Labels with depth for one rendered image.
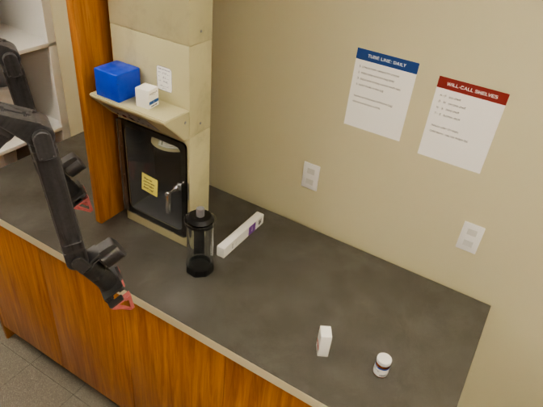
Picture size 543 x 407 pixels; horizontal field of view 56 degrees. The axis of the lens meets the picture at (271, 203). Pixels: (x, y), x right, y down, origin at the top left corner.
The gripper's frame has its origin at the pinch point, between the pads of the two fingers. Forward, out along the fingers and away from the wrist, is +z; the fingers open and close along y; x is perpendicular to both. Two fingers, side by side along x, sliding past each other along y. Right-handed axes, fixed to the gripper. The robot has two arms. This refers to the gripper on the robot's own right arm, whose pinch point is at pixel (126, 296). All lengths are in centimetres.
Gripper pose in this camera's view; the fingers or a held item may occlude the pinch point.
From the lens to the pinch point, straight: 163.4
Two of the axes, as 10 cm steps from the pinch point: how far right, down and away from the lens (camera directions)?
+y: -4.9, -5.3, 6.9
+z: 3.6, 5.9, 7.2
